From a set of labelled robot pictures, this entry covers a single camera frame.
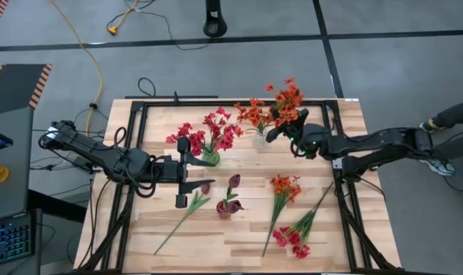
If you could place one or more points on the silver mounting plate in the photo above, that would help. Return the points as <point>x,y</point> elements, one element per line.
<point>336,163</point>

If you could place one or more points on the backlit laptop keyboard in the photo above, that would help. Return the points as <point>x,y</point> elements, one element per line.
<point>8,238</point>

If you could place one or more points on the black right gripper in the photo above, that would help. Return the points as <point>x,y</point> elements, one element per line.
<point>309,143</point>

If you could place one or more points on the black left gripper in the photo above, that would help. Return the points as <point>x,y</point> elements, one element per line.
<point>164,168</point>

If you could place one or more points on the red ribbed glass vase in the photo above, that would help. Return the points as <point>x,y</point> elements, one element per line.
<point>222,213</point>

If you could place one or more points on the dark red tulip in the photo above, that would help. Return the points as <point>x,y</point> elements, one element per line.
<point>205,188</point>
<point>234,180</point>
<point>234,206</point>

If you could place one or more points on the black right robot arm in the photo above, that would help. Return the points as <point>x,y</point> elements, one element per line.
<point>369,147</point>

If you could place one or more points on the clear glass vase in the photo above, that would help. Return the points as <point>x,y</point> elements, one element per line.
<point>260,140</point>

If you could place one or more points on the black stand base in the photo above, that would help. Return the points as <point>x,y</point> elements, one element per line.
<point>215,26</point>

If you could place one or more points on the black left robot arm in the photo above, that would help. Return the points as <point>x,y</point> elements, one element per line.
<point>101,156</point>

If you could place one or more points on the grey desk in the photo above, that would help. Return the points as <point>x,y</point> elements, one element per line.
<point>10,191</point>

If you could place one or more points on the black metal table frame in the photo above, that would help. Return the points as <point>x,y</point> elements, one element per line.
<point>235,103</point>

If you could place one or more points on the orange flower bunch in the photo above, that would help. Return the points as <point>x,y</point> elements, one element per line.
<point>287,110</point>
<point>254,114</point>
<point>283,187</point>

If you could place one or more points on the person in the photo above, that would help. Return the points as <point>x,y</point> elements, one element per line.
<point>457,112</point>

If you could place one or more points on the green glass vase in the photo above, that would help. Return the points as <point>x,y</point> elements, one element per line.
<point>211,158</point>

